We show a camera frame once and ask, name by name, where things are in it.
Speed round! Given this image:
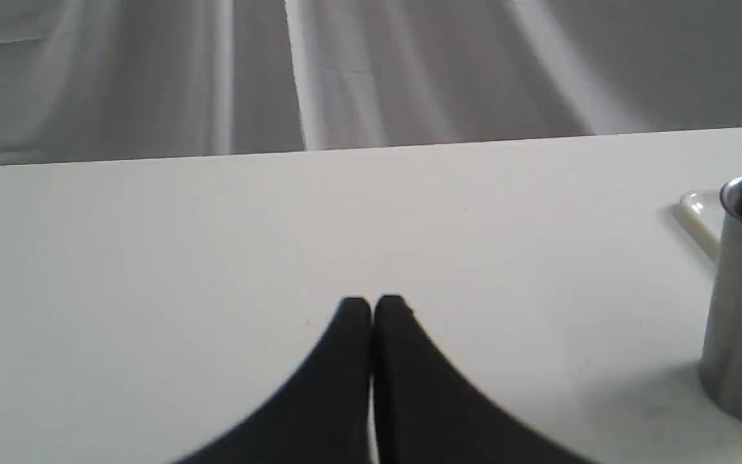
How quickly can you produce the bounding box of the white plastic tray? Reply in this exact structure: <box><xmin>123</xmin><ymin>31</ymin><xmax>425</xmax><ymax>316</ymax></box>
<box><xmin>678</xmin><ymin>189</ymin><xmax>725</xmax><ymax>262</ymax></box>

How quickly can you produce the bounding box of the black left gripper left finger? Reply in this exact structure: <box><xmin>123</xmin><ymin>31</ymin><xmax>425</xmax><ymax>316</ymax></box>
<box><xmin>182</xmin><ymin>297</ymin><xmax>373</xmax><ymax>463</ymax></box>

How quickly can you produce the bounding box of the grey backdrop cloth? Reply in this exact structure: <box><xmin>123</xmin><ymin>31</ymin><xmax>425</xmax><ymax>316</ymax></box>
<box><xmin>0</xmin><ymin>1</ymin><xmax>742</xmax><ymax>165</ymax></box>

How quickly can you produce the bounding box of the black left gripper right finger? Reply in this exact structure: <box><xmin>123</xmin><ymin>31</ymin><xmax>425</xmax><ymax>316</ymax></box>
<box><xmin>374</xmin><ymin>295</ymin><xmax>584</xmax><ymax>463</ymax></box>

